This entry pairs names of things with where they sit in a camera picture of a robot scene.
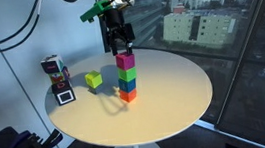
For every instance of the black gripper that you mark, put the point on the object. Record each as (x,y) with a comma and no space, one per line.
(117,25)

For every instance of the pink block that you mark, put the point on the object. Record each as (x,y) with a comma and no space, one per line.
(125,61)

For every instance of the bright green block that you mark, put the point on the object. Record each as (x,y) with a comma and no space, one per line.
(127,74)

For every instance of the blue block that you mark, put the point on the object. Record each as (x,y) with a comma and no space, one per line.
(127,85)

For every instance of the lime yellow-green block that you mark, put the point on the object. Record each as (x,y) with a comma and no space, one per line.
(93,79)

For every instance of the orange block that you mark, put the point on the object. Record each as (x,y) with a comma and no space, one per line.
(128,96)

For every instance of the colourful soft cube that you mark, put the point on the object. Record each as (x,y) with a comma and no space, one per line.
(59,76)

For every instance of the letter D soft cube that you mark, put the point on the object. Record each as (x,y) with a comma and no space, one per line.
(63,93)

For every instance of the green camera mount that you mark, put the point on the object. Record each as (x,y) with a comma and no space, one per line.
(93,10)

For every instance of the dark window frame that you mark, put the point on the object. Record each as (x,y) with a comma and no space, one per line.
(246,47)

